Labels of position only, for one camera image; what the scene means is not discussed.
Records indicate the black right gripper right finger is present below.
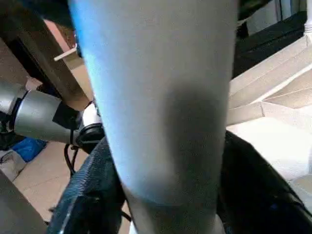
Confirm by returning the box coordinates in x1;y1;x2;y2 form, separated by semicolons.
218;131;312;234

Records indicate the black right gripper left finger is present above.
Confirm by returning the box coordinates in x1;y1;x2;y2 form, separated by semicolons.
47;137;126;234

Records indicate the white plastic table top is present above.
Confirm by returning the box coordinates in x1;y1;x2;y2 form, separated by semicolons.
225;33;312;195

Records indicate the white plastic table leg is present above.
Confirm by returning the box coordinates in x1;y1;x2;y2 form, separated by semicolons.
68;0;239;234
304;0;312;36

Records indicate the blue cloth bundle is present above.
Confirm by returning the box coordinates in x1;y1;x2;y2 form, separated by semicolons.
10;136;48;162

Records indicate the brown wooden beam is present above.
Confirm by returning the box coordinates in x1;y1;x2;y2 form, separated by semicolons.
0;7;92;112

